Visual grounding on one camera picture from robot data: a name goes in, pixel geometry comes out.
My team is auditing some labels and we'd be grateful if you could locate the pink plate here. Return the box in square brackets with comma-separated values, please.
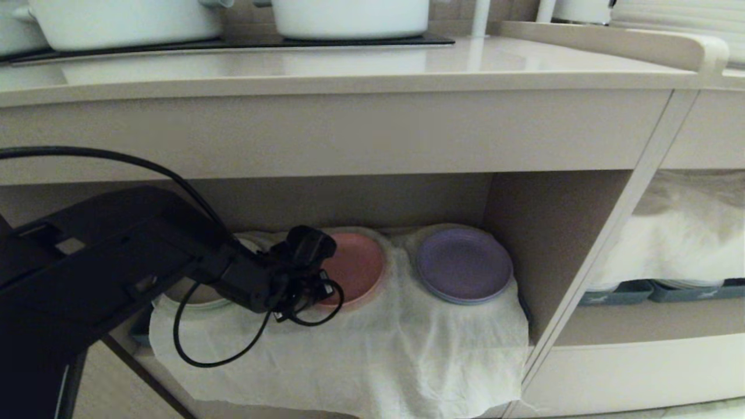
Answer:
[317, 232, 388, 308]

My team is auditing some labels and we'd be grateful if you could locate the beige shelf cabinet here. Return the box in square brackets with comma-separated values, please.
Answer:
[0, 34, 745, 419]

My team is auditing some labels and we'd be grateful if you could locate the purple plate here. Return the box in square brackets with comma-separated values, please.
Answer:
[415, 226, 515, 306]

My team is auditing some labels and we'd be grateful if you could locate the white plate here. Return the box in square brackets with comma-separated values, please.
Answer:
[152, 232, 281, 311]

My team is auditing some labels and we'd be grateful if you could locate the white cloth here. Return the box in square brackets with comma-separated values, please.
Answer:
[148, 224, 531, 419]
[584, 170, 745, 292]

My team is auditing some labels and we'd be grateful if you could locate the white cooking pot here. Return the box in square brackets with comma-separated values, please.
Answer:
[254, 0, 432, 41]
[12, 0, 235, 52]

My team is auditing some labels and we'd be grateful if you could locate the black cooktop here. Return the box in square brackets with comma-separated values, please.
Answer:
[0, 33, 456, 65]

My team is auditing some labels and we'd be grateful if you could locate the blue-grey tray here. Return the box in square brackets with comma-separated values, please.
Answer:
[579, 279, 656, 307]
[647, 278, 745, 304]

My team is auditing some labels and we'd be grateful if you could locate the white kettle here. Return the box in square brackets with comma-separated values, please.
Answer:
[552, 0, 617, 26]

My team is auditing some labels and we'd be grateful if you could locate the beige drying tray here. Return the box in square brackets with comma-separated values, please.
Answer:
[499, 21, 730, 74]

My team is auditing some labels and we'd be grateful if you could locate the black cable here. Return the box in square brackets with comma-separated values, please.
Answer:
[0, 145, 240, 246]
[173, 279, 275, 368]
[274, 277, 345, 327]

